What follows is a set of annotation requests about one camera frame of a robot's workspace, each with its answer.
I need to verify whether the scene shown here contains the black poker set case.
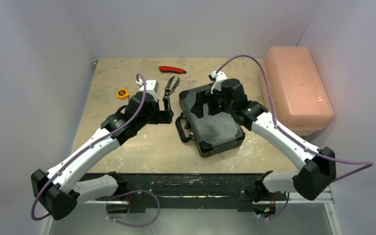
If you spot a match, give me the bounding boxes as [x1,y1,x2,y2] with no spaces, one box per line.
[175,84,245,158]

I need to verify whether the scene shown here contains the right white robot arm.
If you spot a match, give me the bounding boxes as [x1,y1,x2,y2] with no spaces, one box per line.
[190,78,336,201]

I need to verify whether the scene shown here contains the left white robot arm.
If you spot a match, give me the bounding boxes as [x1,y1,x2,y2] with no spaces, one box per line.
[31,92,173,220]

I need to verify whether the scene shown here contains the black grey pliers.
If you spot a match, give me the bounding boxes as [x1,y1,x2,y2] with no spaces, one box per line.
[164,76,180,97]

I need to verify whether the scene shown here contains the red utility knife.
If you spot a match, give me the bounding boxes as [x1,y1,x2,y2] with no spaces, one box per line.
[158,66,187,74]

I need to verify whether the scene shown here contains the yellow tape measure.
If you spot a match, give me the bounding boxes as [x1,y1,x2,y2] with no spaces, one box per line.
[117,87,129,100]

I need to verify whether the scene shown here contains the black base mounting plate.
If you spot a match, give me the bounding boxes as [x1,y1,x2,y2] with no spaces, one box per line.
[94,173,286,213]

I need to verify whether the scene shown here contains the pink plastic storage bin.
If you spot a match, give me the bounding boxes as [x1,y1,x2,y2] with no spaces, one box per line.
[260,46,334,137]

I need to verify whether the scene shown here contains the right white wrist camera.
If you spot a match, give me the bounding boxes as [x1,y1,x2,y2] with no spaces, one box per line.
[209,71,227,94]

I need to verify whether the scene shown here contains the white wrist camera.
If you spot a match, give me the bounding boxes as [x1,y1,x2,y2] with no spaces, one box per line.
[136,79,159,102]
[209,71,227,94]

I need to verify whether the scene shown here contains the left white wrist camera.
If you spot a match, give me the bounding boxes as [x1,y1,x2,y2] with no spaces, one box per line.
[136,79,159,102]

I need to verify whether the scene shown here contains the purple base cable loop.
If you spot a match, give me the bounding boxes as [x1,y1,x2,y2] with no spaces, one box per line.
[106,189,161,227]

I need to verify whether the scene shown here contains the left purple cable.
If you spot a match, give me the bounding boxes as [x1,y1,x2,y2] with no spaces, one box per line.
[30,72,148,221]

